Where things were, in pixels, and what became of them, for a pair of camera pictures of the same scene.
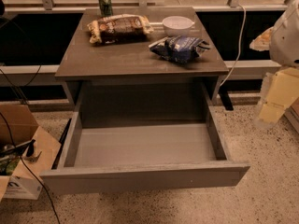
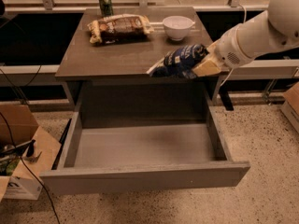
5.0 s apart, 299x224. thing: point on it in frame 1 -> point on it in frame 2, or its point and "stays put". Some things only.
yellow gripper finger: x=278 y=91 -> x=208 y=67
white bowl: x=177 y=25 stays put
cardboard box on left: x=26 y=153 stays put
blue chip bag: x=178 y=49 -> x=179 y=62
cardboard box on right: x=292 y=114 stays put
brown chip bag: x=119 y=28 stays put
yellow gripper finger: x=262 y=43 -> x=213 y=49
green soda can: x=105 y=1 stays put
